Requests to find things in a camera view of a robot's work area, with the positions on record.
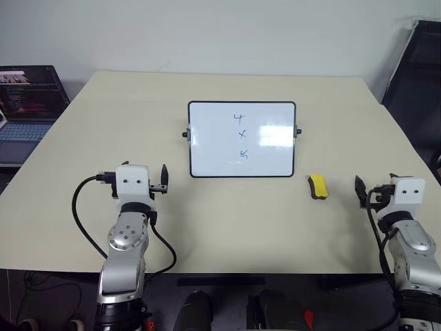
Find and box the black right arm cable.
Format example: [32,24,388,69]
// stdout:
[365,188,398,292]

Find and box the open grey laptop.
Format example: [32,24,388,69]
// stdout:
[0,65,70,165]

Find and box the black floor cable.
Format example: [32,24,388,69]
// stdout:
[20,271,84,322]

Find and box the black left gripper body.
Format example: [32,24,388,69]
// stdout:
[148,179,170,201]

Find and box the yellow and black eraser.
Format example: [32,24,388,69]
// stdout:
[307,173,329,201]

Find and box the pink-soled shoe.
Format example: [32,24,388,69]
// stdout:
[16,318,39,331]

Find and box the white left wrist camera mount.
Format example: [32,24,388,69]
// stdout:
[114,165,156,215]

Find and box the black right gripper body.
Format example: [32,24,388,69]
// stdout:
[360,184,398,212]

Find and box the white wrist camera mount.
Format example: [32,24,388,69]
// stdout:
[389,175,427,217]
[114,165,156,215]

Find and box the black rounded shape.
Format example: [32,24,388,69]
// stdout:
[245,288,305,331]
[174,290,214,331]

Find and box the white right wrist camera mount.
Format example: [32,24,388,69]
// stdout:
[389,175,427,217]

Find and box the small black-framed whiteboard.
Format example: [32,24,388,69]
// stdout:
[181,100,304,179]

